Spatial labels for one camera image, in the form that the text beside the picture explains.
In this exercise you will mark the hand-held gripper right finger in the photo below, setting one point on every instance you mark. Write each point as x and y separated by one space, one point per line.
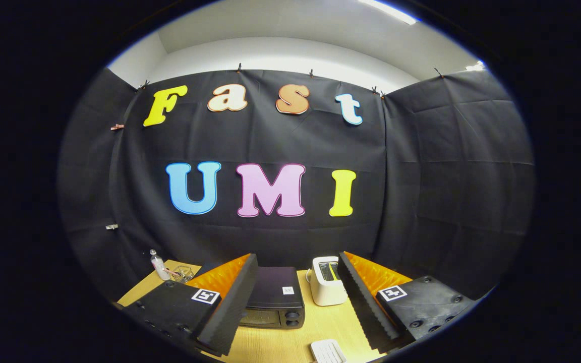
363 302

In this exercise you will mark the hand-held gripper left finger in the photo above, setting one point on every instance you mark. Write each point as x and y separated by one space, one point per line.
230 307

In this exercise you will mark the black toaster oven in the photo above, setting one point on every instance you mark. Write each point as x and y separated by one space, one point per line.
276 287

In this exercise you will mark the white toaster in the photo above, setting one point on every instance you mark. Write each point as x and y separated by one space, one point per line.
323 292

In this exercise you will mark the clear glass container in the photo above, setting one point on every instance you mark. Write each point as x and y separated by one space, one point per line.
184 275

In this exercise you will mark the white rectangular plate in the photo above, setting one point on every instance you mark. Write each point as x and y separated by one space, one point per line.
327 352

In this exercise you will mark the pink striped stick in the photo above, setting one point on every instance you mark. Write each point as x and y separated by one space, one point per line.
172 273

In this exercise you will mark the small clear bottle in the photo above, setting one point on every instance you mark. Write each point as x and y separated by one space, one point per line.
159 267

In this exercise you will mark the red clip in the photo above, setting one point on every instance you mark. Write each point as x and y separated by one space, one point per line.
117 126

